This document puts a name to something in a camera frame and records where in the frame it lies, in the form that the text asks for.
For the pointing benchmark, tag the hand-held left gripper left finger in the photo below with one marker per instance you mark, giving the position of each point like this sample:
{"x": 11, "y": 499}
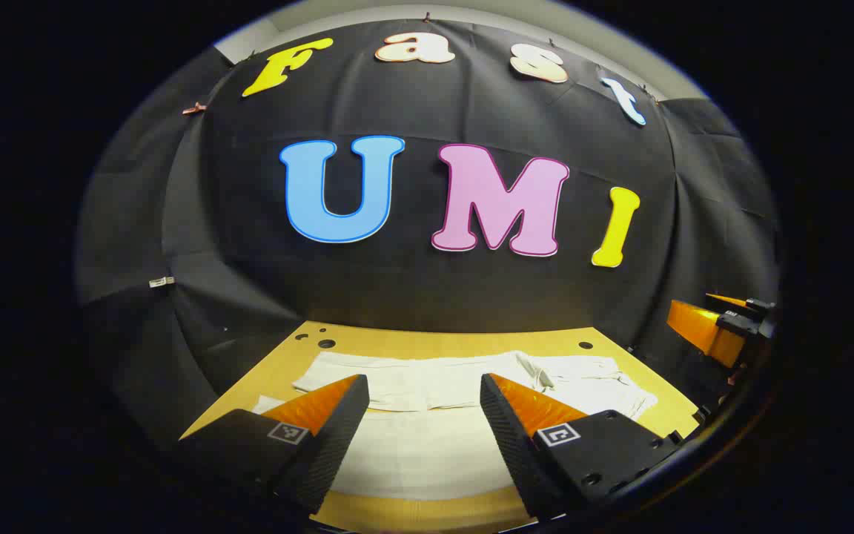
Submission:
{"x": 338, "y": 437}

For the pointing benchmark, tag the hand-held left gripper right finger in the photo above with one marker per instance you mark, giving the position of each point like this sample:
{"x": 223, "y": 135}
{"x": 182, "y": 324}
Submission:
{"x": 508, "y": 445}

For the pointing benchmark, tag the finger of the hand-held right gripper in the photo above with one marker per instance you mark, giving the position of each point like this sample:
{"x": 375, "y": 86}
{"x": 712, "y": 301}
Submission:
{"x": 731, "y": 300}
{"x": 697, "y": 330}

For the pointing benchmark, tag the white jeans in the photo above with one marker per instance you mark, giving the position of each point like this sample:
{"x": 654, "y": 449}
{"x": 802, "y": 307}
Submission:
{"x": 434, "y": 386}

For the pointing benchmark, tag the black backdrop cloth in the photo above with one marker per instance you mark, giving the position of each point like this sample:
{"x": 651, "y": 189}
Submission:
{"x": 397, "y": 297}

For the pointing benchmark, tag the white backdrop clip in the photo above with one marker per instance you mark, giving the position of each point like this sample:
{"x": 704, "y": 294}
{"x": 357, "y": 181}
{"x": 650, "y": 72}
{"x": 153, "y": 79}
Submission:
{"x": 161, "y": 282}

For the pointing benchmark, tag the copper backdrop clip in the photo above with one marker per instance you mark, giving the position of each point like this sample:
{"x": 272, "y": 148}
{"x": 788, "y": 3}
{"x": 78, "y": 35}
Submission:
{"x": 193, "y": 109}

